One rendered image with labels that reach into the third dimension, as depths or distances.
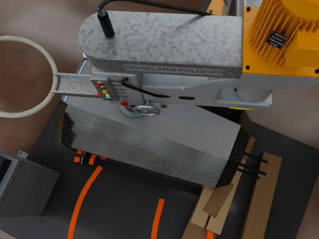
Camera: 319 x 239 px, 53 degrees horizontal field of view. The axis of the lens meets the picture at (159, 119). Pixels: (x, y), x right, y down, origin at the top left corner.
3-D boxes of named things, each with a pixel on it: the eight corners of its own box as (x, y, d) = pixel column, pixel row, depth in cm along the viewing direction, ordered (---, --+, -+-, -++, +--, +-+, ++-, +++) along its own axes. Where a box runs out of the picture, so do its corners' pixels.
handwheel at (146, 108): (163, 100, 179) (161, 91, 164) (161, 117, 176) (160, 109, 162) (136, 99, 180) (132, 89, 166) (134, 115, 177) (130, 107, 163)
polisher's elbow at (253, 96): (233, 68, 169) (240, 50, 150) (270, 69, 168) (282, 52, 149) (233, 102, 164) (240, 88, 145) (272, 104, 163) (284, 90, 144)
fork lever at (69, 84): (172, 78, 189) (172, 75, 185) (169, 109, 184) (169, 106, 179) (57, 70, 192) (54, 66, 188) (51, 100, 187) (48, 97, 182)
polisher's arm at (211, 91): (262, 83, 186) (292, 39, 139) (263, 121, 180) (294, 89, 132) (137, 75, 191) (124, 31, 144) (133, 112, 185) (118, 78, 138)
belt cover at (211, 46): (307, 37, 140) (324, 15, 124) (309, 91, 134) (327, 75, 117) (92, 26, 147) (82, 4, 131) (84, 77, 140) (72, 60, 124)
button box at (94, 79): (119, 96, 169) (108, 75, 142) (118, 101, 169) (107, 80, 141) (104, 96, 170) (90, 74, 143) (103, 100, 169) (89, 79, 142)
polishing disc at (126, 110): (112, 99, 208) (111, 98, 207) (138, 79, 211) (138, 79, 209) (131, 124, 203) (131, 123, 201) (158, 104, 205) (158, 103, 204)
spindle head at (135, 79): (176, 73, 186) (176, 32, 143) (173, 109, 180) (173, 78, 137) (115, 70, 188) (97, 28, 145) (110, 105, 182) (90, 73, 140)
